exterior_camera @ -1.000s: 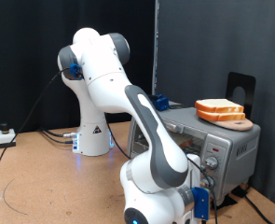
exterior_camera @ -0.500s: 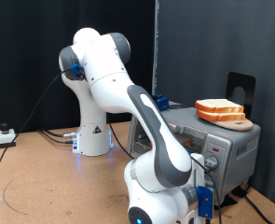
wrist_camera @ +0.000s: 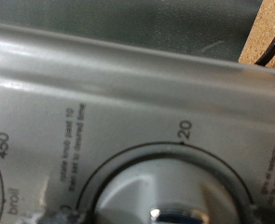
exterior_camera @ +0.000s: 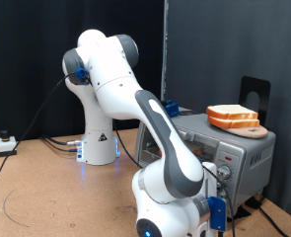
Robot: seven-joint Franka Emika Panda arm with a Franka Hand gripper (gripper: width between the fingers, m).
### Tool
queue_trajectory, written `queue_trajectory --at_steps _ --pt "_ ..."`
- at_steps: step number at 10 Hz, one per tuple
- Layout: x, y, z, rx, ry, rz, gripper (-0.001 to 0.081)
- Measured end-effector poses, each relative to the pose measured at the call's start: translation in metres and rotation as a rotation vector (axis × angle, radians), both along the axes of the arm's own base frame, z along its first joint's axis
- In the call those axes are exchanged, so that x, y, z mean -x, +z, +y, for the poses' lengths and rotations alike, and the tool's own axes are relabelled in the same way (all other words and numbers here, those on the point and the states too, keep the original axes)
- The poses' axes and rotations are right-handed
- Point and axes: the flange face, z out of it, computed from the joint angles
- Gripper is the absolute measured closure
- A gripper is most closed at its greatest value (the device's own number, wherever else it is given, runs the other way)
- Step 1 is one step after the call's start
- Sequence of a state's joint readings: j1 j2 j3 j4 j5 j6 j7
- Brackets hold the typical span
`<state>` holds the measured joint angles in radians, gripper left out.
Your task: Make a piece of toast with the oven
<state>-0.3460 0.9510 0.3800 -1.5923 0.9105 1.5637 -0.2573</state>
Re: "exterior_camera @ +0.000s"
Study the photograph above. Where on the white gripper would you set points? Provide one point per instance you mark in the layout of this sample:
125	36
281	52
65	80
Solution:
210	181

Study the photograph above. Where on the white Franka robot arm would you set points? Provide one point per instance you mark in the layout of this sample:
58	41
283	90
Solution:
118	92

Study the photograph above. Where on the silver oven temperature knob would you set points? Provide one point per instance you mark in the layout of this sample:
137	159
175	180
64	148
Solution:
224	172

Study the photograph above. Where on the silver toaster oven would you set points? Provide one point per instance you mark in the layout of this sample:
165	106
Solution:
250	148

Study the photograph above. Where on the round wooden cutting board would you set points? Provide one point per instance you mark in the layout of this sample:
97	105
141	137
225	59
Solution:
253	133

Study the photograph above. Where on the black metal bookend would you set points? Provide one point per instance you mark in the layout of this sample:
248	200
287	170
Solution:
250	85

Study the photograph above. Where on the vertical metal pole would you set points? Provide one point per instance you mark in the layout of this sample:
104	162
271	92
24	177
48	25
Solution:
164	49

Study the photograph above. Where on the emergency stop button box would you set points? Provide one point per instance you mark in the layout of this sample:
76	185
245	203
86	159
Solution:
6	144

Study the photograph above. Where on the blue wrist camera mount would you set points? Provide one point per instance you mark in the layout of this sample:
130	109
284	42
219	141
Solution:
217	214

